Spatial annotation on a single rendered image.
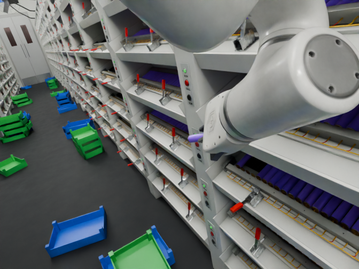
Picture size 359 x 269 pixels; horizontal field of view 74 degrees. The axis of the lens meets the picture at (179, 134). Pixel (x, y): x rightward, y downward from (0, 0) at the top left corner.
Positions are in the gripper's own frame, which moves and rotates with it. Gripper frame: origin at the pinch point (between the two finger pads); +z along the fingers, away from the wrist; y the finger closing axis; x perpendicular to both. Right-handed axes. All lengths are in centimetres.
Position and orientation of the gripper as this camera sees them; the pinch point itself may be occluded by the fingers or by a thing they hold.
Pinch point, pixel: (208, 134)
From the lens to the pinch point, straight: 51.0
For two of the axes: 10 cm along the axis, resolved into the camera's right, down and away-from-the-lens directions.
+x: 9.7, 1.6, 2.0
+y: -1.1, 9.7, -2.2
